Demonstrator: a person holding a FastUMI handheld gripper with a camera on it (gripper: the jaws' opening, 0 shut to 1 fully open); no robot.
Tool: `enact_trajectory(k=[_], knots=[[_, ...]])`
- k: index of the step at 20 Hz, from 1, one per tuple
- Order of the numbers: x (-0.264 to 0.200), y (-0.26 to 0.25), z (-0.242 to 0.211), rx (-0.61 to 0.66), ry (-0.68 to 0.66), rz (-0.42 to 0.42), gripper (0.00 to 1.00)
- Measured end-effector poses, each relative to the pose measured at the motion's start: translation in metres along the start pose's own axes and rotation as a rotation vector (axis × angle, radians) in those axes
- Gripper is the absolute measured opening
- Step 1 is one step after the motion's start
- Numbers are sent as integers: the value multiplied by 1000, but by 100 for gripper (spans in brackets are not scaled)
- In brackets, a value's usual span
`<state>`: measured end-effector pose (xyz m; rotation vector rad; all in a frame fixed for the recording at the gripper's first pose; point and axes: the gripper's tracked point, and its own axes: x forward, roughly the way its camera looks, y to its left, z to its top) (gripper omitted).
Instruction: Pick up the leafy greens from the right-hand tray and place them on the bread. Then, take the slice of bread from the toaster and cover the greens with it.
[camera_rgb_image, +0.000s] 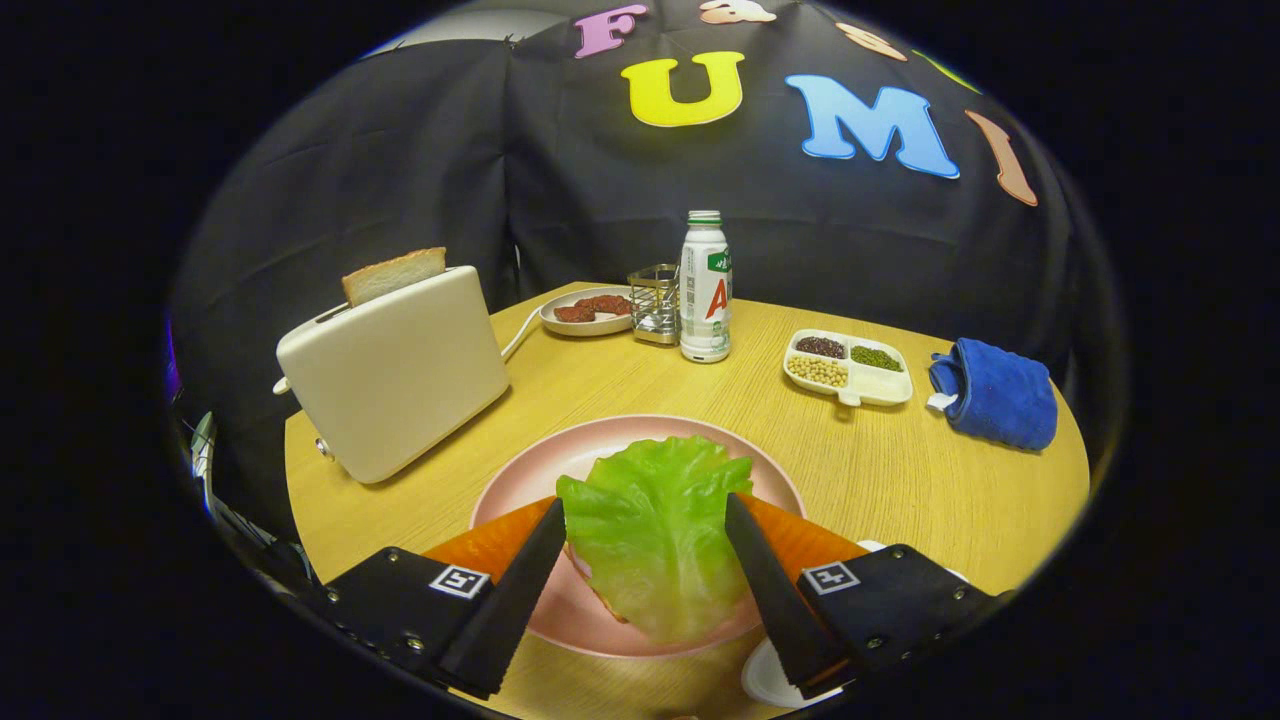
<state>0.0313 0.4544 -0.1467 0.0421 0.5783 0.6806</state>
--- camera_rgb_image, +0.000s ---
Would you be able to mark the white plate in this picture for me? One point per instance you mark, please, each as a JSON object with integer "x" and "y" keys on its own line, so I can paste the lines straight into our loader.
{"x": 765, "y": 680}

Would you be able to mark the pile of yellow beans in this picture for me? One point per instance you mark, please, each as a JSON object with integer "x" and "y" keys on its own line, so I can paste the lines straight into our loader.
{"x": 818, "y": 371}

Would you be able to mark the blue towel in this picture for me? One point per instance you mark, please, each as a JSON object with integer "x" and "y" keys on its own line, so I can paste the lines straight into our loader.
{"x": 1000, "y": 400}

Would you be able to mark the pile of green beans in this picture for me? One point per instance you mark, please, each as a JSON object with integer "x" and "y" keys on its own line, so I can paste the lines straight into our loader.
{"x": 877, "y": 358}

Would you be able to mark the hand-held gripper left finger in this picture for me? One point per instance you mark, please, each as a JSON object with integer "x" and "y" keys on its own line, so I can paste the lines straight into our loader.
{"x": 510, "y": 610}

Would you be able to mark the red meat slice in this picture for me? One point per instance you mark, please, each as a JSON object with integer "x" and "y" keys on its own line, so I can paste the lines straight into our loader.
{"x": 608, "y": 303}
{"x": 575, "y": 314}

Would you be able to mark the small grey plate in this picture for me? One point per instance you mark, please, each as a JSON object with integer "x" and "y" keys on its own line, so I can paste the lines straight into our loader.
{"x": 590, "y": 327}

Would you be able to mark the pink plate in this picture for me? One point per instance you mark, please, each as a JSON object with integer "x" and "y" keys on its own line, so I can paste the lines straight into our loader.
{"x": 530, "y": 470}

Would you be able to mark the white divided dish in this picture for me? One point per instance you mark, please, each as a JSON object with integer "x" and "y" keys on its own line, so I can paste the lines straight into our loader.
{"x": 875, "y": 385}

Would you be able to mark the white bread slice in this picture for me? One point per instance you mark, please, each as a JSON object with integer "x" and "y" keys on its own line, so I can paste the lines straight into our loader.
{"x": 598, "y": 595}

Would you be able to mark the toasted bread slice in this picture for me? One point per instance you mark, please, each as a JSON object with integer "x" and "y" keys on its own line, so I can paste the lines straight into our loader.
{"x": 395, "y": 275}

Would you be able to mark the cream white toaster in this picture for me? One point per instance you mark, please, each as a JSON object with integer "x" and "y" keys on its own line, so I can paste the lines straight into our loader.
{"x": 400, "y": 380}

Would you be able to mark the black backdrop cloth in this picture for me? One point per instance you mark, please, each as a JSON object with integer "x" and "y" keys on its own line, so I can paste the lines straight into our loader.
{"x": 420, "y": 190}

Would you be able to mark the green lettuce leaf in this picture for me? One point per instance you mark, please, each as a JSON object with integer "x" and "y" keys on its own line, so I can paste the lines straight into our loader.
{"x": 650, "y": 540}

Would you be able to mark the white bottle with green cap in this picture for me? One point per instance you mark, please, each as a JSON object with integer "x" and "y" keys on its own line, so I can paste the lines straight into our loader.
{"x": 704, "y": 300}

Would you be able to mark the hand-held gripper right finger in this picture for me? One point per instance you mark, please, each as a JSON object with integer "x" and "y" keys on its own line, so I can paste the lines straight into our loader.
{"x": 775, "y": 590}

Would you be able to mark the pile of dark beans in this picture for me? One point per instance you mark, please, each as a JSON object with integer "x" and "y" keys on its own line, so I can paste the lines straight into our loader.
{"x": 820, "y": 347}

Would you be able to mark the grey metal bar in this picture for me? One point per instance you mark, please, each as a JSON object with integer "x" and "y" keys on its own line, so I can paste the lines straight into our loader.
{"x": 203, "y": 450}

